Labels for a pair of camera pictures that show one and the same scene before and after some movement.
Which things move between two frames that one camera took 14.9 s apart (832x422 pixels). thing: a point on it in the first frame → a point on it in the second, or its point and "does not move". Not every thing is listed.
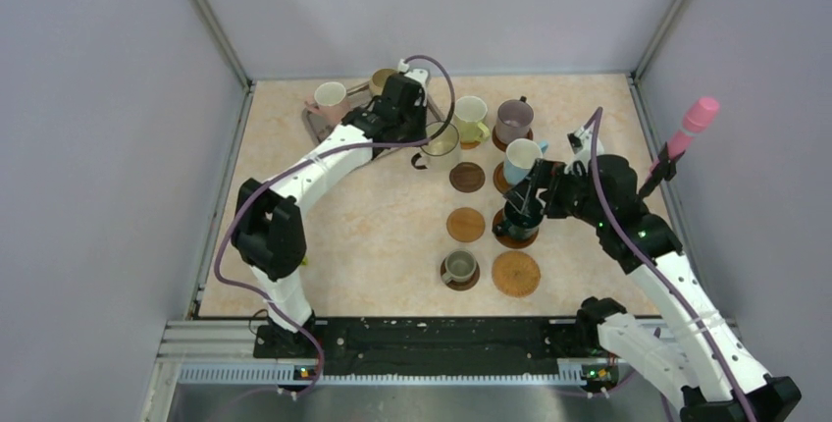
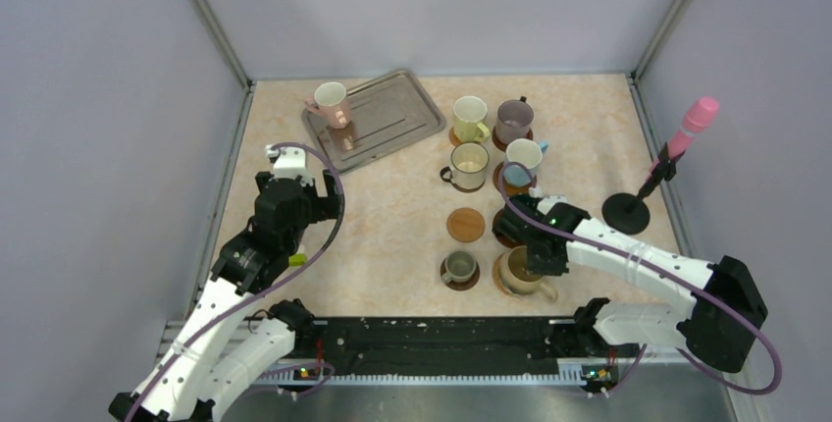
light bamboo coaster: [469, 144] → [453, 137]
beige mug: [442, 153] → [468, 168]
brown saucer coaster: [509, 242] does not move
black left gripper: [418, 107] → [325, 206]
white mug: [331, 101] does not move
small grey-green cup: [460, 266] does not move
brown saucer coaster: [499, 179] does not move
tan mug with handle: [378, 80] → [516, 278]
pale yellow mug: [470, 112] does not move
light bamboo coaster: [465, 225] does not move
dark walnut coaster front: [459, 286] does not move
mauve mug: [513, 120] does not move
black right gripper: [524, 194] → [554, 268]
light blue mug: [520, 157] does not move
